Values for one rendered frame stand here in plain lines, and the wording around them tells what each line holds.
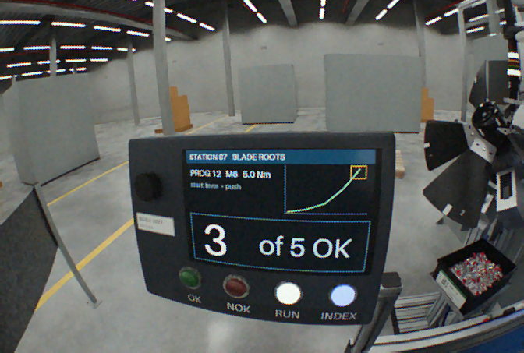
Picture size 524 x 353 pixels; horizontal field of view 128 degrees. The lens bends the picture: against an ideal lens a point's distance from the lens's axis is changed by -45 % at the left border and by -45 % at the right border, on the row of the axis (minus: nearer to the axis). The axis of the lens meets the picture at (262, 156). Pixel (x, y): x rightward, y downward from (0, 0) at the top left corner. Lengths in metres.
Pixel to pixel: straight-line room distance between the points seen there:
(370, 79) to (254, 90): 3.74
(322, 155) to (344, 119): 5.96
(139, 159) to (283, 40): 12.80
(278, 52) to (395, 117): 8.14
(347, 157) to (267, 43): 12.93
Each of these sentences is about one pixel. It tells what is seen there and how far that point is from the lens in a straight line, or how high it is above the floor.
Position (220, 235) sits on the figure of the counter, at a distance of 0.22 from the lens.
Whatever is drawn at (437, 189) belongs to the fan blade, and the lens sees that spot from 0.81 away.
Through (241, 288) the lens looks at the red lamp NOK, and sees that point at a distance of 0.23.
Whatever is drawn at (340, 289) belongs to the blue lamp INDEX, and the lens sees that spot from 0.22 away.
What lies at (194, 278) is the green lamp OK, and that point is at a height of 1.12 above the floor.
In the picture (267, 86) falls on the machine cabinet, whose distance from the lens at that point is 7.71.
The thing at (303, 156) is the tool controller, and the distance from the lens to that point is 0.18.
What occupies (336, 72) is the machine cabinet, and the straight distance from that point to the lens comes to 6.05.
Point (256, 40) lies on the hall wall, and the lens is 13.24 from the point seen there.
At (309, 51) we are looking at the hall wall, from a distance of 12.78.
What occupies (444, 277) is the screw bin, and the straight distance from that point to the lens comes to 0.69.
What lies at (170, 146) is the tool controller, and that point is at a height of 1.25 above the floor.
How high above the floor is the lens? 1.29
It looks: 17 degrees down
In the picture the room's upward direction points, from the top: 4 degrees counter-clockwise
